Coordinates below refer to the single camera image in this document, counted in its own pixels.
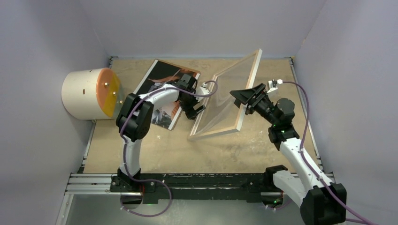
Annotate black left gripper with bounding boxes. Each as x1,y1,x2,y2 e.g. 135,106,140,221
179,89,205,119

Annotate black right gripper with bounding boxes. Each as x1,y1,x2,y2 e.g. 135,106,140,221
230,83,278,126

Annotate wooden picture frame with glass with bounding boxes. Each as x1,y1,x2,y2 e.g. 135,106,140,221
188,49,262,141

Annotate printed photo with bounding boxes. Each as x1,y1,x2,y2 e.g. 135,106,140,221
134,59,201,130

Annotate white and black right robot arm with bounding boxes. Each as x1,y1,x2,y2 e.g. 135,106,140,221
230,83,347,225

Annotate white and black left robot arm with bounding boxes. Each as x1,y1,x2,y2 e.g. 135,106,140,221
116,75,212,192

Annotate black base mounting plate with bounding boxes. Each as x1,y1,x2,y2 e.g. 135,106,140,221
110,173,288,206

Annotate white cylinder with orange lid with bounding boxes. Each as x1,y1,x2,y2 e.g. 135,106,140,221
61,68,124,120

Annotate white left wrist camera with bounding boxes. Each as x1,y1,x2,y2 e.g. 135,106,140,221
195,82,211,97

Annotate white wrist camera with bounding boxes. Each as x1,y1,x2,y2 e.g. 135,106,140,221
195,82,211,97
267,79,283,95

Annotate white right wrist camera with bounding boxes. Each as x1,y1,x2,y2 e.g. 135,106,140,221
267,79,283,95

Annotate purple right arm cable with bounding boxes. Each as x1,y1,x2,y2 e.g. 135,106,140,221
264,81,378,225

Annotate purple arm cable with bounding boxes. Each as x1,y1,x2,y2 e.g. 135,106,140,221
264,81,378,225
119,80,219,218

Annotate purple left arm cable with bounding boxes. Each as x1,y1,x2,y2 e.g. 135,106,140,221
119,80,219,218

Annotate aluminium extrusion rail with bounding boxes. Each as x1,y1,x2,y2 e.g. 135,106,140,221
64,172,339,195

